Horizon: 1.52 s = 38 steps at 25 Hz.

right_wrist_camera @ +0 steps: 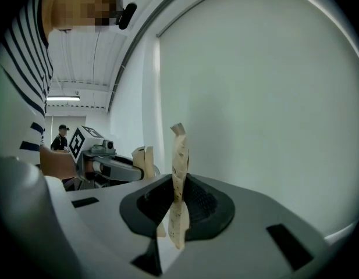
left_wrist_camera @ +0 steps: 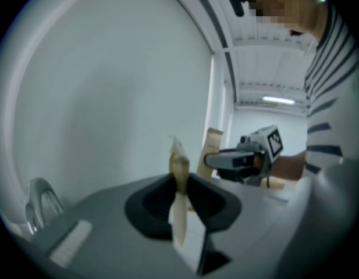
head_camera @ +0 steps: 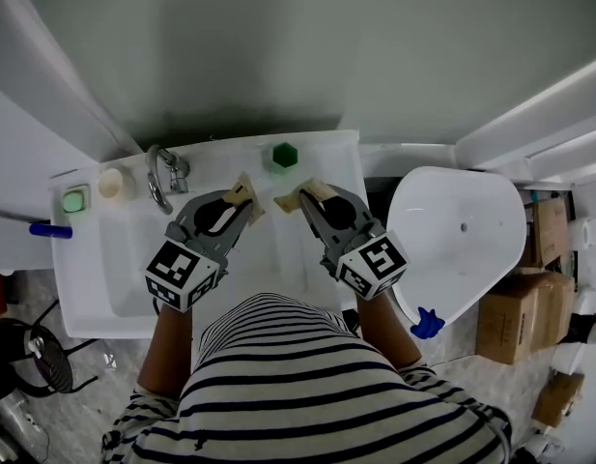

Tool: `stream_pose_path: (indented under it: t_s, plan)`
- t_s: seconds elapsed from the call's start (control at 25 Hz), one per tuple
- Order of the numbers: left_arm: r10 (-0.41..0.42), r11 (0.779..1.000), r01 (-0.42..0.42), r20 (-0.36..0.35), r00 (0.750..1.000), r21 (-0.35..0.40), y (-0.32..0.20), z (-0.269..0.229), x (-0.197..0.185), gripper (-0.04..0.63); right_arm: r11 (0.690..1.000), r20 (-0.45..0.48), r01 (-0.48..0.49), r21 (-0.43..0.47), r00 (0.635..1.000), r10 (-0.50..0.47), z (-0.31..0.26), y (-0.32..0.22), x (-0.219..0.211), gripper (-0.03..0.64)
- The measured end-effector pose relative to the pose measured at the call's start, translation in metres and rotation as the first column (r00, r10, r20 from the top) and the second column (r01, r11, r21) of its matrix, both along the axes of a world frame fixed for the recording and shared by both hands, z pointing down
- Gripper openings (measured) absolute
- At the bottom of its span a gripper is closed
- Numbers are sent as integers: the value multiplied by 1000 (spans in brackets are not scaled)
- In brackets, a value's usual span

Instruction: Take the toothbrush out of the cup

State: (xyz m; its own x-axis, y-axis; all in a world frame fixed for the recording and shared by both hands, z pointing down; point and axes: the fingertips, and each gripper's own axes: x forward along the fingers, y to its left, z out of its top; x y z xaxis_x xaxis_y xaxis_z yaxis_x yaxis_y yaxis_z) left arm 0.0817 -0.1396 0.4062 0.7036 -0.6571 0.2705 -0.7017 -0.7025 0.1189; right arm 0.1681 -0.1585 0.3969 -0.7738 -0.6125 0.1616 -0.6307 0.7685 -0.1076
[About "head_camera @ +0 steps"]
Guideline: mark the green cup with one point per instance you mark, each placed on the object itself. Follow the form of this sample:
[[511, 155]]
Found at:
[[284, 155]]

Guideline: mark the person's right forearm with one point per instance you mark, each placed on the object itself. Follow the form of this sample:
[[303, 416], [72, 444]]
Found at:
[[389, 327]]

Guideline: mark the chrome faucet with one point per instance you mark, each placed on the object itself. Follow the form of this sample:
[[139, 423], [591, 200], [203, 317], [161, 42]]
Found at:
[[155, 186]]

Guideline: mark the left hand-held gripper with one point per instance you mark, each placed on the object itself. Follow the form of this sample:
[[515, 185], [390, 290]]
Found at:
[[179, 271]]

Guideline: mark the large cardboard box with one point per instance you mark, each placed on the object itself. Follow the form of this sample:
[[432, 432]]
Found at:
[[519, 317]]

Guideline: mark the black round stool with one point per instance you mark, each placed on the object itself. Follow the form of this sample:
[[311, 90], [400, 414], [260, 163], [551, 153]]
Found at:
[[56, 360]]

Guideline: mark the white paper roll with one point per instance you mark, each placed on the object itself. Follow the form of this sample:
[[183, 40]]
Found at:
[[585, 232]]

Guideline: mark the white low cabinet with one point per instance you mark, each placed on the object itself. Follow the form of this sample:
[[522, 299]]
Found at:
[[17, 254]]

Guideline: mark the blue bottle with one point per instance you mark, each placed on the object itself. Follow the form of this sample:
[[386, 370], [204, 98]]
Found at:
[[51, 231]]

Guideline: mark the flat cardboard box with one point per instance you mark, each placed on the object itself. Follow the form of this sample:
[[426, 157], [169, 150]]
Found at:
[[551, 232]]

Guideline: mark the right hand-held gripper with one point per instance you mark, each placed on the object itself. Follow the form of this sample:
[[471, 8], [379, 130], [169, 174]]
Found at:
[[372, 264]]

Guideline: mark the white stepped panel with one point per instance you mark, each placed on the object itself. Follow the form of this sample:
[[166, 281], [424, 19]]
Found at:
[[534, 128]]

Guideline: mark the white freestanding basin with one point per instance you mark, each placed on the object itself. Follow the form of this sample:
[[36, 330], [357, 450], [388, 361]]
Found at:
[[452, 240]]

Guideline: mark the striped long-sleeve shirt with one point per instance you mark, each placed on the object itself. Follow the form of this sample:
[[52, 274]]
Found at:
[[317, 389]]

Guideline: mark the small cardboard box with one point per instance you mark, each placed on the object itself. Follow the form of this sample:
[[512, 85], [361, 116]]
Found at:
[[558, 399]]

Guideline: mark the green soap bar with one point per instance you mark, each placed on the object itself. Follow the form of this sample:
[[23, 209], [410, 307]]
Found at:
[[74, 201]]

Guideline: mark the beige cup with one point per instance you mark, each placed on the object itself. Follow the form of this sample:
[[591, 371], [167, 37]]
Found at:
[[111, 186]]

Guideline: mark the person's left forearm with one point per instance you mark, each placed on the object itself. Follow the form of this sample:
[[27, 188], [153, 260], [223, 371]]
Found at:
[[164, 356]]

